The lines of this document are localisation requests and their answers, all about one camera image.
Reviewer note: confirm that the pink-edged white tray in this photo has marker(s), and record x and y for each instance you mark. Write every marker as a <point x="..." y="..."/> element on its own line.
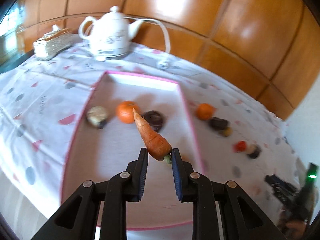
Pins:
<point x="99" y="154"/>

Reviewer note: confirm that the orange carrot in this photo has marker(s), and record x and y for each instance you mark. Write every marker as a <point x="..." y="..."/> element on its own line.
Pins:
<point x="158" y="147"/>

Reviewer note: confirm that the dark fruit with stem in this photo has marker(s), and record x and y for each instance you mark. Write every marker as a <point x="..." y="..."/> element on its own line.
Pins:
<point x="218" y="124"/>

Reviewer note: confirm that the orange mandarin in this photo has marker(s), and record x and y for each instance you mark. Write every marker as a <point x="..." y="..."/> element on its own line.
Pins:
<point x="204" y="111"/>

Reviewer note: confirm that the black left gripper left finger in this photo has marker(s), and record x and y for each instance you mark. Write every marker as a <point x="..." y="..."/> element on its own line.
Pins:
<point x="127" y="186"/>

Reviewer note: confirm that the patterned white tablecloth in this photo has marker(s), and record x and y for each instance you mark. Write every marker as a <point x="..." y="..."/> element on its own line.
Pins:
<point x="42" y="102"/>

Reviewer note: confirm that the red tomato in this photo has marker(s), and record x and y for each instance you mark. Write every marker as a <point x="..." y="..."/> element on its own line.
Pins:
<point x="240" y="146"/>

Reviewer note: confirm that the woven tissue box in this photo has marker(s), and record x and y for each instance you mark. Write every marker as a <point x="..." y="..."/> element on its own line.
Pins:
<point x="53" y="42"/>

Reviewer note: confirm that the orange in tray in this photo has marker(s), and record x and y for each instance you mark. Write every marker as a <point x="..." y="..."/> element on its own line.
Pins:
<point x="124" y="111"/>

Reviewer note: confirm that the small yellow round fruit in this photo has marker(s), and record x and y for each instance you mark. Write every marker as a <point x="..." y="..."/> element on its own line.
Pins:
<point x="226" y="132"/>

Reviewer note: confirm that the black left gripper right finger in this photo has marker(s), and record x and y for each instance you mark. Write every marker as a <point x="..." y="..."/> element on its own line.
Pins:
<point x="193" y="187"/>

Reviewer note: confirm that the dark purple round fruit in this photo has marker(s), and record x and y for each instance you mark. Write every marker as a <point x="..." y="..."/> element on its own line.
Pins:
<point x="155" y="119"/>

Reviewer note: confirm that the white ceramic electric kettle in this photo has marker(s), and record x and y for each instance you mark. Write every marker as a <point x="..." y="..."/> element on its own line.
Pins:
<point x="109" y="36"/>

